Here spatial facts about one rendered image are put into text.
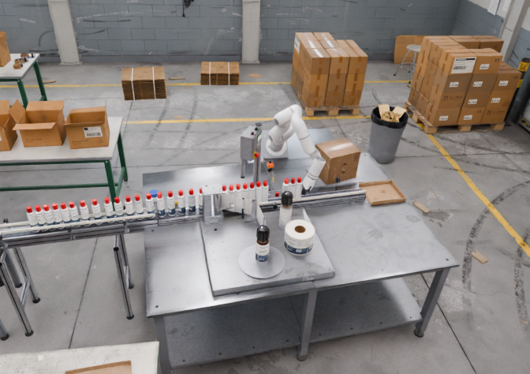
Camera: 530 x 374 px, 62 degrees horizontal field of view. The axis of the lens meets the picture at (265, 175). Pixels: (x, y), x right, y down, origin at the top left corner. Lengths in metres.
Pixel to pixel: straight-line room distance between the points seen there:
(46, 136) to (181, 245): 1.96
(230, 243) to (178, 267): 0.38
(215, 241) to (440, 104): 4.26
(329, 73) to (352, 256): 3.81
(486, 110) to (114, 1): 6.11
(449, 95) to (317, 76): 1.80
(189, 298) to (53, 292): 1.69
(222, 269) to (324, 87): 4.16
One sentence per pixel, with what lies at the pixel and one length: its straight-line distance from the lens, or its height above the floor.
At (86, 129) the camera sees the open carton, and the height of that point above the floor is 0.98.
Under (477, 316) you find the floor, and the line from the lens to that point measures 4.31.
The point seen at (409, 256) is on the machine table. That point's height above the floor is 0.83.
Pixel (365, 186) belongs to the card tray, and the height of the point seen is 0.83.
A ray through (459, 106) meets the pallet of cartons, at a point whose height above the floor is 0.42.
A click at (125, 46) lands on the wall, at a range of 8.63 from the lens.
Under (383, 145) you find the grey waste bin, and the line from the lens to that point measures 5.68.
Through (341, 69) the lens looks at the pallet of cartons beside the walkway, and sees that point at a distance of 6.57.
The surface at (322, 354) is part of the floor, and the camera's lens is 3.68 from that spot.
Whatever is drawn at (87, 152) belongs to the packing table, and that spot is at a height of 0.78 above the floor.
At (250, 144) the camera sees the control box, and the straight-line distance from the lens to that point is 3.13.
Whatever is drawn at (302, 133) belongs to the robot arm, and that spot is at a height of 1.44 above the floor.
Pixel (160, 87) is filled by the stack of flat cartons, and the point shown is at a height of 0.19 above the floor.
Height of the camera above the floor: 3.03
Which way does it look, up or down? 35 degrees down
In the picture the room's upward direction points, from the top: 3 degrees clockwise
